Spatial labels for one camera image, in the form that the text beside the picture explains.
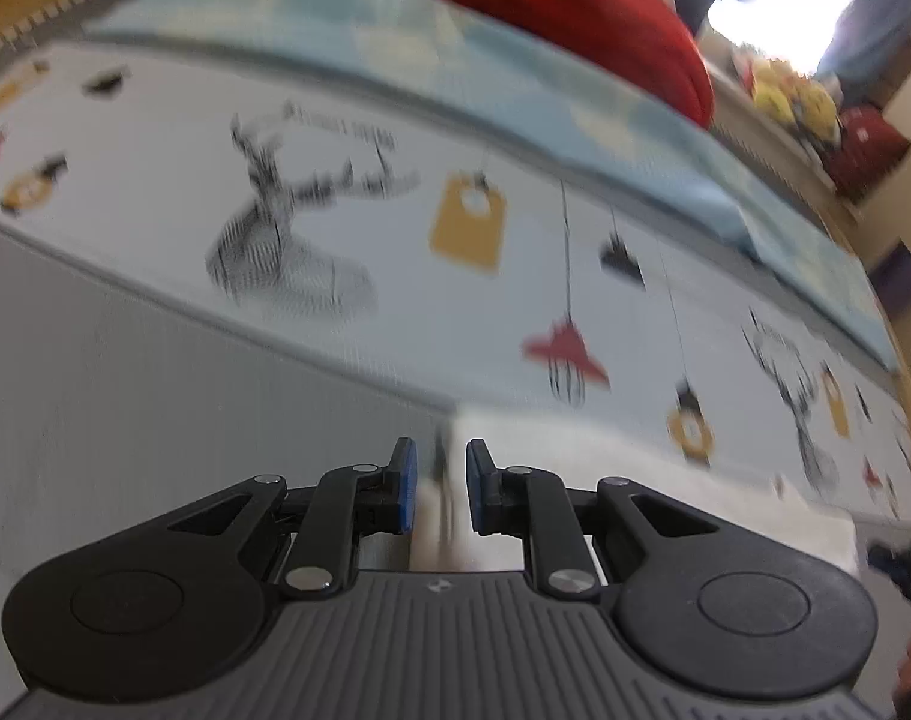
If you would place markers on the yellow plush toys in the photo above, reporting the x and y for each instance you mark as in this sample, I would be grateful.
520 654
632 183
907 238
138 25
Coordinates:
797 101

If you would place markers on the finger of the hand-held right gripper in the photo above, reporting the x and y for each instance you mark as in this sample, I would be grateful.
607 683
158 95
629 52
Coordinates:
905 574

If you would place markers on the red bag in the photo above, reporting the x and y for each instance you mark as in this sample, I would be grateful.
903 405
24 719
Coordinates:
872 150

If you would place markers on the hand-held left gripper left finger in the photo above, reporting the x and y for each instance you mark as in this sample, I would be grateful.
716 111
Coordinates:
405 487

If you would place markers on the purple object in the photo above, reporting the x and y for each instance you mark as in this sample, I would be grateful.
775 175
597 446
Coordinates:
905 277

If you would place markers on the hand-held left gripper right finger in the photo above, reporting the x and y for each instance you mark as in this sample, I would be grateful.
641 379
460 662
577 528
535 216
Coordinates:
475 487

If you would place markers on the red pillow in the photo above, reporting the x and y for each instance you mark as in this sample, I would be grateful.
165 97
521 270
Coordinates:
575 7

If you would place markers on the white garment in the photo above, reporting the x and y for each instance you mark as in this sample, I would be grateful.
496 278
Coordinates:
650 465

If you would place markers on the printed grey white bed sheet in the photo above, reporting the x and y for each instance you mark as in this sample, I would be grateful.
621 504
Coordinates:
163 277

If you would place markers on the light blue blanket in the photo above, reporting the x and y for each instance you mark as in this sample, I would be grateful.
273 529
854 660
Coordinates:
500 67

